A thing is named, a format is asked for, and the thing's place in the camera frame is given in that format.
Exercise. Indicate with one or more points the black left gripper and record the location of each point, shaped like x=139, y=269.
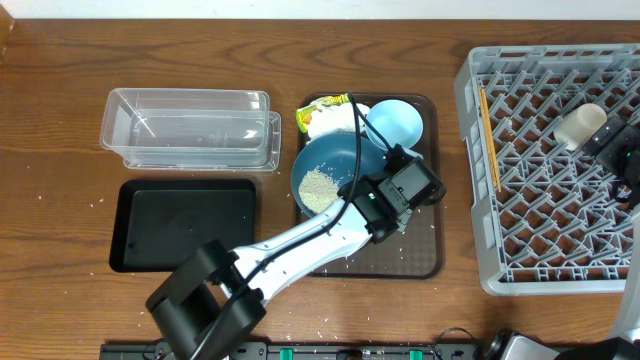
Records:
x=396, y=158

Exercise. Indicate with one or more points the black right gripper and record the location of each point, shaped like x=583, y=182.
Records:
x=613, y=151

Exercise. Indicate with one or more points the white plastic cup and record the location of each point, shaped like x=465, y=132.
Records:
x=576, y=128

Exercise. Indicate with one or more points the dark blue plate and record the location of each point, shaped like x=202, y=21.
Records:
x=335, y=155

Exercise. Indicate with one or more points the light blue bowl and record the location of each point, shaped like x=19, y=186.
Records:
x=397, y=121

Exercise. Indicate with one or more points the green yellow snack wrapper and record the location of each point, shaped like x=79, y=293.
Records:
x=304, y=114

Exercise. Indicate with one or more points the wooden chopstick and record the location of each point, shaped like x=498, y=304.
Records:
x=492, y=145
x=487, y=135

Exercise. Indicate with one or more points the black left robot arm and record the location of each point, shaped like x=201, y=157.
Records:
x=215, y=299

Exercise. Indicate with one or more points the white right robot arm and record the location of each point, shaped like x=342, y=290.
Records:
x=622, y=343

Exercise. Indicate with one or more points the grey dishwasher rack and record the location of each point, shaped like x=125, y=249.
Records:
x=544, y=219

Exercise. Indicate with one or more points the dark brown serving tray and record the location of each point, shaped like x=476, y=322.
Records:
x=417, y=253

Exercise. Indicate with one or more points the pile of white rice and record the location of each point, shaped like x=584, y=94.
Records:
x=317, y=191

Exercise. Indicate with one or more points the black plastic bin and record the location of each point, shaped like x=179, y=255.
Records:
x=159, y=223

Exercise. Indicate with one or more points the clear plastic container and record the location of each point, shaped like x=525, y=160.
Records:
x=133, y=116

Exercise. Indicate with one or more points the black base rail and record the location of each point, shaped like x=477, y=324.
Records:
x=262, y=351

